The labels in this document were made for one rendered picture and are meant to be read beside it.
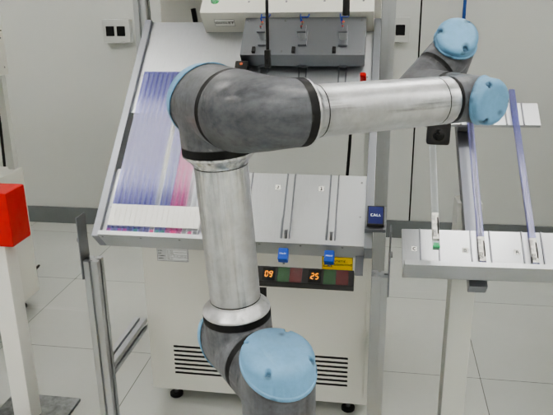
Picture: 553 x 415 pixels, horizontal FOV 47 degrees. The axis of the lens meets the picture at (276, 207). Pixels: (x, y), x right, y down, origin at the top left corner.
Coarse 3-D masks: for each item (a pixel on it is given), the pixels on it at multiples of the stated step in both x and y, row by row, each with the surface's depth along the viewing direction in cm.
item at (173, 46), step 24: (168, 24) 193; (192, 24) 191; (168, 48) 188; (192, 48) 187; (216, 48) 186; (240, 48) 185; (264, 72) 180; (288, 72) 179; (312, 72) 178; (336, 72) 177
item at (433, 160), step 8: (432, 152) 141; (432, 160) 140; (432, 168) 139; (432, 176) 138; (432, 184) 137; (432, 192) 136; (432, 200) 135; (432, 208) 135; (432, 240) 132; (432, 248) 132
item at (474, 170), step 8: (472, 128) 156; (472, 136) 155; (472, 144) 154; (472, 152) 153; (472, 160) 152; (472, 168) 150; (472, 176) 149; (472, 184) 149; (480, 200) 146; (480, 208) 145; (480, 216) 144; (480, 224) 143; (480, 232) 142
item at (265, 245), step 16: (112, 240) 163; (128, 240) 162; (144, 240) 161; (160, 240) 160; (176, 240) 159; (192, 240) 158; (256, 240) 154; (272, 240) 154; (288, 240) 153; (304, 240) 153; (320, 240) 152; (336, 256) 157; (352, 256) 156
